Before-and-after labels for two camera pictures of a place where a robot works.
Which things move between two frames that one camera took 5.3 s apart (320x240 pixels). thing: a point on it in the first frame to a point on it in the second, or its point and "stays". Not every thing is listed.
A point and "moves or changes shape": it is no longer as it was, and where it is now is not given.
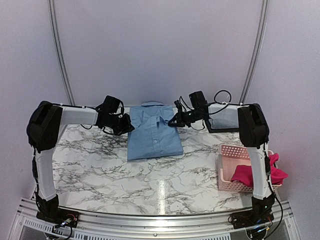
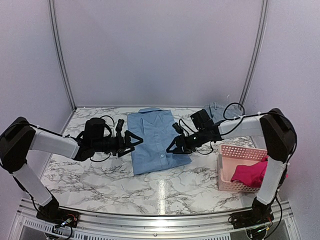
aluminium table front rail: [95, 226] stays
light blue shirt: [152, 137] moves or changes shape
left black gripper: [127, 126] to [120, 146]
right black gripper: [180, 118] to [185, 144]
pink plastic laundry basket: [230, 156] stays
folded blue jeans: [227, 118] stays
